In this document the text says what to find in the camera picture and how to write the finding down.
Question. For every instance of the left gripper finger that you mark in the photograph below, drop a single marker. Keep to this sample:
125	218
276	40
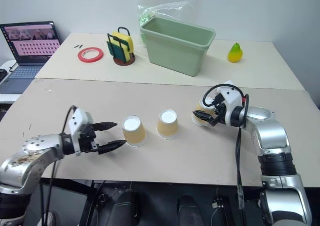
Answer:
105	126
111	146

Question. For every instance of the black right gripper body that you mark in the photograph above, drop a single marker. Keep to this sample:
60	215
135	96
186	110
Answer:
218	115

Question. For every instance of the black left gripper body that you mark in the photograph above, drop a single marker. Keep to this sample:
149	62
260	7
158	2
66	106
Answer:
87	140

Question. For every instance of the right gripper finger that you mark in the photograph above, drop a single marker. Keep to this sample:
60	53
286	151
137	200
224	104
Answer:
203	115

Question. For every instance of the tan paper cup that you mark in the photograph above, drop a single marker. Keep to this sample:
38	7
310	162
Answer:
134	133
167	127
201	107

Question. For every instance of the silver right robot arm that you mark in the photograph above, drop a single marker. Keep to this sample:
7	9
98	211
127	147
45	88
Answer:
270	133

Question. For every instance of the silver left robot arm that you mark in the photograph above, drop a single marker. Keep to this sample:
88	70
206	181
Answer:
30	150

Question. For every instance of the yellow green toy pear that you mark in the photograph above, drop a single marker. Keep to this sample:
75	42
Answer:
235	54

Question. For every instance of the green plastic bin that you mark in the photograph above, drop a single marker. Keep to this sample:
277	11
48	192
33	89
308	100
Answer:
175	53

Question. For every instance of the red tape roll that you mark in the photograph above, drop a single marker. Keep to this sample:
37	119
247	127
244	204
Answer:
83	56

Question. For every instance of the green scouring pad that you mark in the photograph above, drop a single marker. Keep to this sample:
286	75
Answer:
115	51

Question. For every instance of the yellow sponge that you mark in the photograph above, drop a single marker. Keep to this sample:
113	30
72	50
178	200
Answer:
125	41

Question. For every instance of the grey open laptop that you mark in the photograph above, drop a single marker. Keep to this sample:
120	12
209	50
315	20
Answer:
32	43

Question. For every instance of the clear plastic bag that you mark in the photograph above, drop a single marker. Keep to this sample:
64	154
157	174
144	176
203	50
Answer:
162	10

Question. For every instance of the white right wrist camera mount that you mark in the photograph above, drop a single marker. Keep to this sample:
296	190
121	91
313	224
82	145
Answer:
232	98

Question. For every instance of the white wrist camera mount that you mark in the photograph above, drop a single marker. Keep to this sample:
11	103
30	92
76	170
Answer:
78	118
232	98

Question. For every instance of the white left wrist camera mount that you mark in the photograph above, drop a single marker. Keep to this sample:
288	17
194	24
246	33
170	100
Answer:
78	118

